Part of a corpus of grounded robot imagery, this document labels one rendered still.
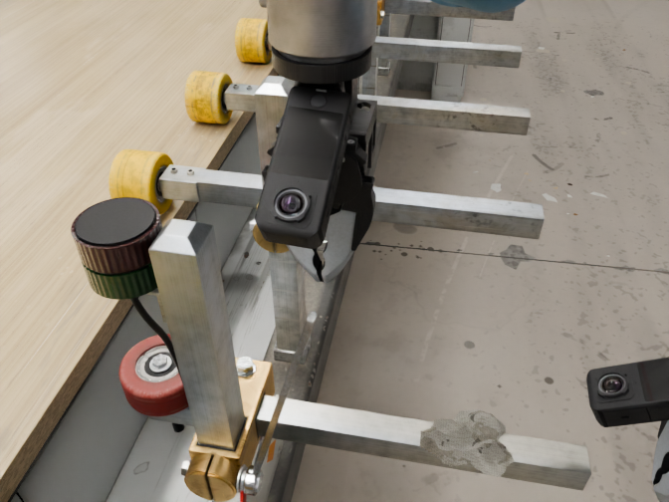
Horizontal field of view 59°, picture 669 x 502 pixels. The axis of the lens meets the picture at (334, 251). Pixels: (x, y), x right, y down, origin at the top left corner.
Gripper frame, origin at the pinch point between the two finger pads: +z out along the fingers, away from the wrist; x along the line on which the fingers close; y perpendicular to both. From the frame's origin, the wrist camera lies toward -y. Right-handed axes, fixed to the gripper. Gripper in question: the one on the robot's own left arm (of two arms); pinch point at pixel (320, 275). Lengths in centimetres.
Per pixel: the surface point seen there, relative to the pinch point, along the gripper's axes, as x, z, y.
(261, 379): 6.0, 13.5, -2.2
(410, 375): -8, 101, 72
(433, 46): -5, 5, 69
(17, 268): 37.9, 10.4, 5.4
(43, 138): 52, 10, 34
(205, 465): 8.1, 13.6, -12.4
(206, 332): 6.4, -2.4, -10.5
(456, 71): -11, 82, 246
